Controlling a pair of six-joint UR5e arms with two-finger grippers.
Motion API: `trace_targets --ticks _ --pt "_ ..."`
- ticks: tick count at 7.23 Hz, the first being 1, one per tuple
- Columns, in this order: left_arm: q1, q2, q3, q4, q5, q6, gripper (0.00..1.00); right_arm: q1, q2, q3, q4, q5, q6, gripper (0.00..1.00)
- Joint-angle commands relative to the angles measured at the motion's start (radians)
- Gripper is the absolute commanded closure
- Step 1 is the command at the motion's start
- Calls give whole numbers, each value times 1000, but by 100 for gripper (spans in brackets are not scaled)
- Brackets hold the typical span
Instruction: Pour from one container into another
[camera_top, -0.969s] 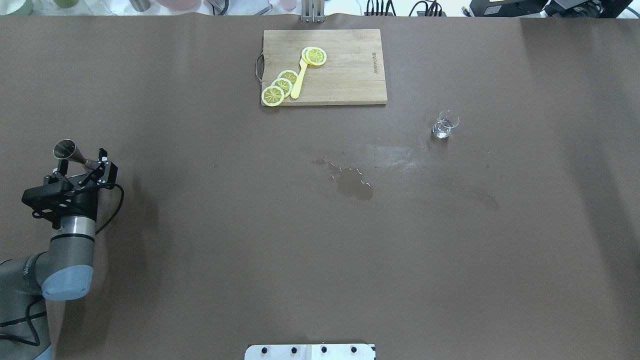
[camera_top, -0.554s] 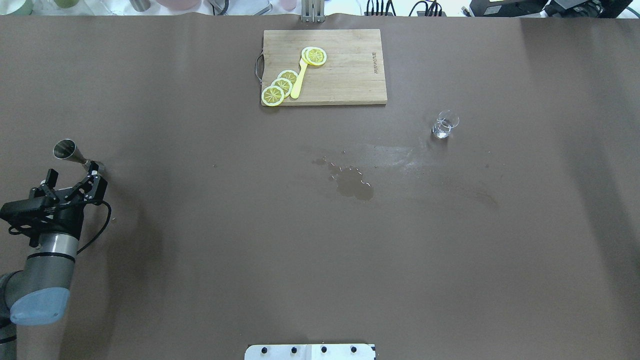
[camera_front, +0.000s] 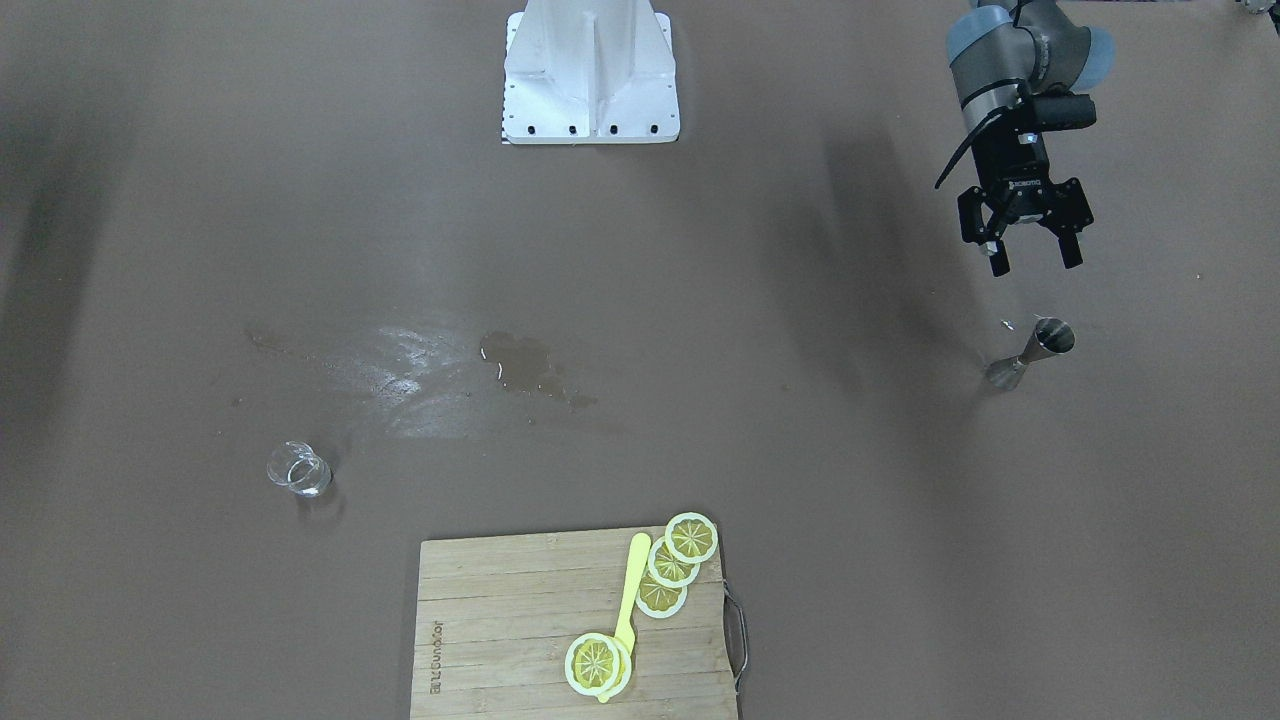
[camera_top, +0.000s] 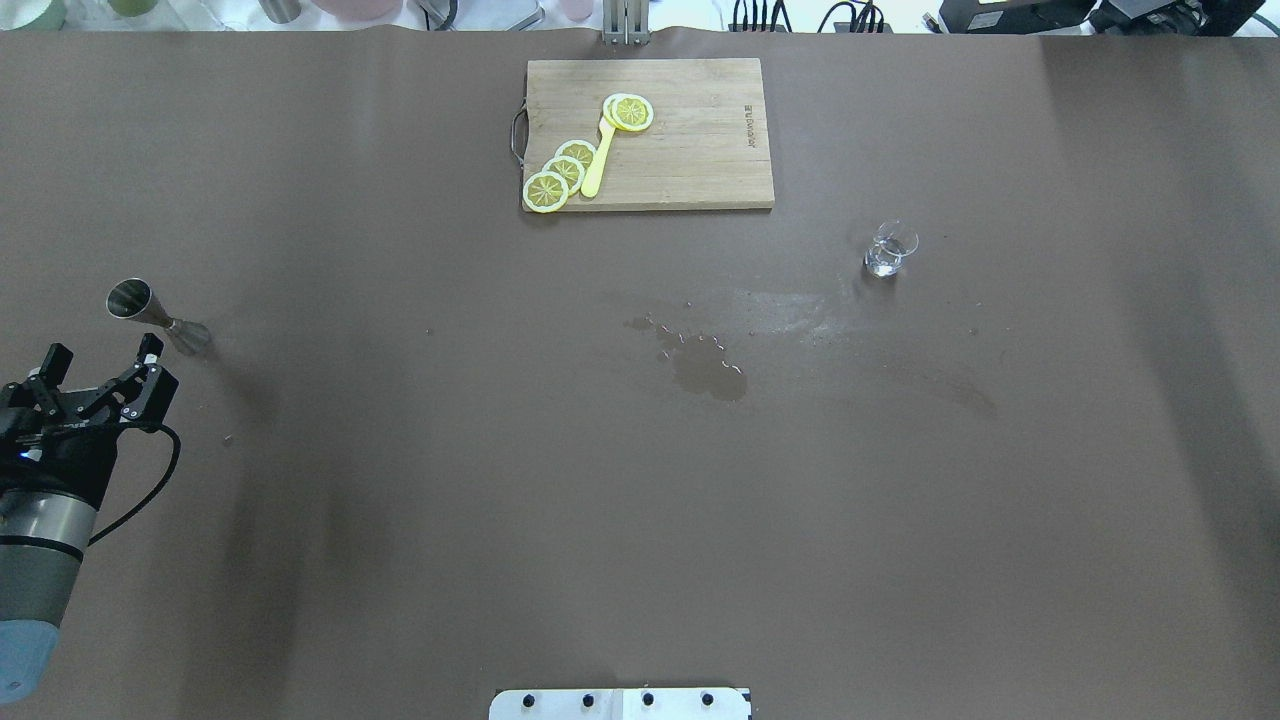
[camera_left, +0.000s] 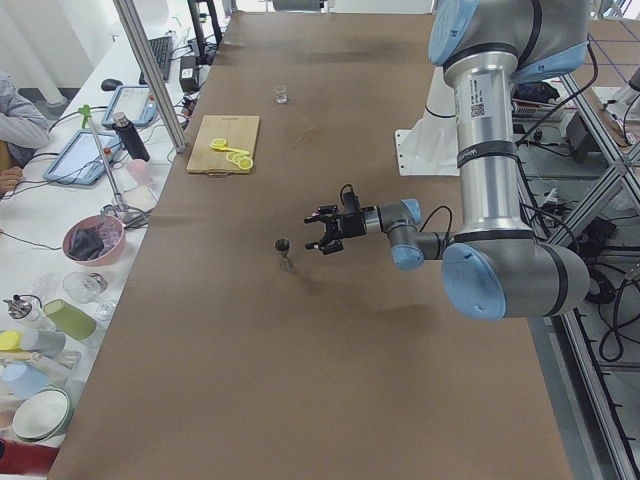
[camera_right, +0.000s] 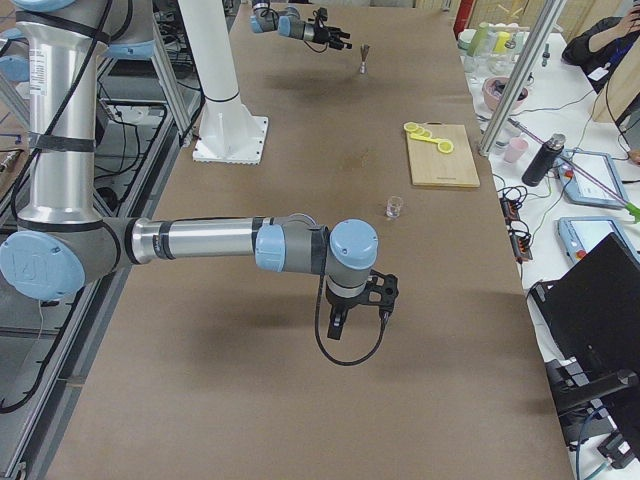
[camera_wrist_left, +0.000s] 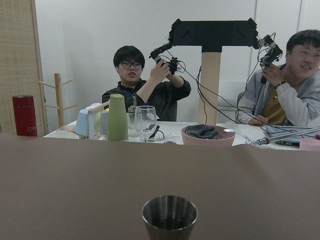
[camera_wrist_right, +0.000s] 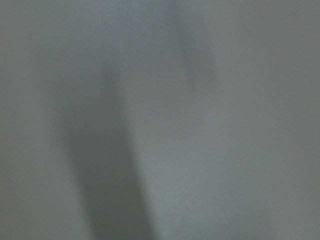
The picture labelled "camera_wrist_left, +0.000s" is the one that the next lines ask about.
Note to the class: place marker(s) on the steel double jigger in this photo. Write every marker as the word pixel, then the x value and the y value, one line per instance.
pixel 169 217

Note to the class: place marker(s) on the green tall cup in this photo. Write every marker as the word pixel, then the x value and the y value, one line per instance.
pixel 117 118

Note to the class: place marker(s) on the light blue cup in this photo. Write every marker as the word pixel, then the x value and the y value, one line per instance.
pixel 82 123

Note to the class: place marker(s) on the pink cup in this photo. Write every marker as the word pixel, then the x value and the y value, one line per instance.
pixel 309 144

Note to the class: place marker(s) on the clear wine glass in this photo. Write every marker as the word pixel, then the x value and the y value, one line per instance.
pixel 145 121

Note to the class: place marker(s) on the seated person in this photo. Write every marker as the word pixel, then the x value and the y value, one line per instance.
pixel 288 94
pixel 162 90

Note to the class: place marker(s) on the pink bowl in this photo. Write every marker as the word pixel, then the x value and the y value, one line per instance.
pixel 207 135

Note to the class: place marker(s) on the black T-shaped stand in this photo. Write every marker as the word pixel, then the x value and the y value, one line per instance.
pixel 212 36

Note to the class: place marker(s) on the wooden mug tree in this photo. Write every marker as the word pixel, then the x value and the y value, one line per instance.
pixel 59 97

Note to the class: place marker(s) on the red thermos bottle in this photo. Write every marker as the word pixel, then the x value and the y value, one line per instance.
pixel 24 115

